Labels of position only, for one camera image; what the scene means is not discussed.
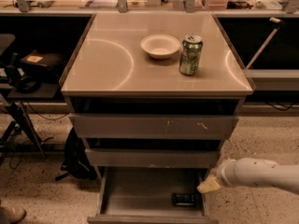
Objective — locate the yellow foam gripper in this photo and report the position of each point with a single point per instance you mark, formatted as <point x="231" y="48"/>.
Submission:
<point x="223" y="173"/>

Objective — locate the dark rxbar blueberry bar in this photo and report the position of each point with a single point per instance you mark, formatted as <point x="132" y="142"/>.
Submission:
<point x="183" y="199"/>

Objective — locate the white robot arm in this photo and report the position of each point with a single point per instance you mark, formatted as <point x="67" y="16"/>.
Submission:
<point x="253" y="173"/>

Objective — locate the grey open bottom drawer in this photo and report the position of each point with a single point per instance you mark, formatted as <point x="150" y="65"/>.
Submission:
<point x="144" y="196"/>

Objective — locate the grey drawer cabinet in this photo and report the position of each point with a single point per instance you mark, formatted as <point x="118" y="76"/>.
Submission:
<point x="113" y="75"/>

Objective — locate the grey top drawer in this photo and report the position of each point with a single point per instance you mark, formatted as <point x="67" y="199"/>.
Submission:
<point x="153" y="126"/>

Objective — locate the grey middle drawer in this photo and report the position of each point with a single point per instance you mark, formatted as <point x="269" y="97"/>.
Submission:
<point x="151" y="158"/>

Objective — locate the black backpack on floor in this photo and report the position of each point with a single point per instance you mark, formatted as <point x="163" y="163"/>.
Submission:
<point x="75" y="161"/>

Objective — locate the green soda can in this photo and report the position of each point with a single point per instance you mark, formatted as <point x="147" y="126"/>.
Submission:
<point x="190" y="55"/>

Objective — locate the white paper bowl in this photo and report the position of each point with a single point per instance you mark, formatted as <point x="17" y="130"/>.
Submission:
<point x="160" y="46"/>

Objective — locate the white stick with tip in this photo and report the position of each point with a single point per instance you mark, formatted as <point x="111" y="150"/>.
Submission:
<point x="278" y="23"/>

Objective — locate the black desk stand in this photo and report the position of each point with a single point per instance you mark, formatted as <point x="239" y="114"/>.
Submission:
<point x="19" y="113"/>

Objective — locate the tan shoe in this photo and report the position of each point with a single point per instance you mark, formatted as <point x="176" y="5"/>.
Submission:
<point x="13" y="214"/>

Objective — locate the black box with label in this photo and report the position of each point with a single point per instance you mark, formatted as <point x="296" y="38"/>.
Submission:
<point x="36" y="62"/>

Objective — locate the black headphones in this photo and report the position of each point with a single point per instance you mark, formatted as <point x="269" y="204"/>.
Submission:
<point x="22" y="84"/>

